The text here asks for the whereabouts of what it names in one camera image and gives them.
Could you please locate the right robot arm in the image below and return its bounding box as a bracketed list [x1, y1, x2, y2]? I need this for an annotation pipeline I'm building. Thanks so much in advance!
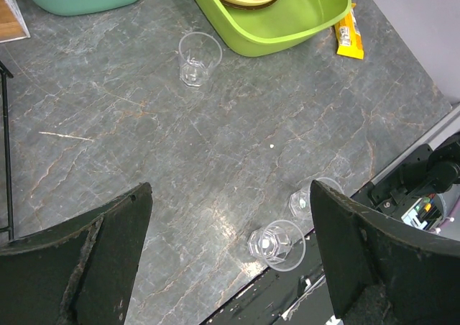
[356, 133, 459, 217]

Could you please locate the yellow snack packet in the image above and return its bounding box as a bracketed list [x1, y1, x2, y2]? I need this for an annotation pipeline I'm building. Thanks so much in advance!
[334, 3, 364, 60]

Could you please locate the white wire shelf rack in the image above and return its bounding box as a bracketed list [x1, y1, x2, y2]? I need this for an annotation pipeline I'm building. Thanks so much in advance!
[1, 0, 30, 43]

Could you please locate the green plastic tub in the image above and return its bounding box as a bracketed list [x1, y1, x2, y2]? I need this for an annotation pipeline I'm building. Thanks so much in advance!
[195, 0, 351, 57]

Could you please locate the blue ceramic plate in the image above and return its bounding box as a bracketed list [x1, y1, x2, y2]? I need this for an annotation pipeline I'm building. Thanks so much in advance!
[220, 0, 277, 10]

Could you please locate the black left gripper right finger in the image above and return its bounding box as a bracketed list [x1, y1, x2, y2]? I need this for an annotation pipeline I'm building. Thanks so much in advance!
[310, 180, 459, 324]

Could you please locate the black wire dish rack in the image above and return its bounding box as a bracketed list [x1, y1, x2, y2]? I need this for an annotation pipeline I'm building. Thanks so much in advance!
[1, 63, 15, 241]

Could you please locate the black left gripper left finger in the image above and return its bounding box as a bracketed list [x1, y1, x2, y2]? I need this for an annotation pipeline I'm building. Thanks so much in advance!
[1, 183, 152, 324]

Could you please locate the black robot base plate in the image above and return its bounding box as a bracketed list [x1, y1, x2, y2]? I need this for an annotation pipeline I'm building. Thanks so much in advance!
[202, 231, 341, 324]

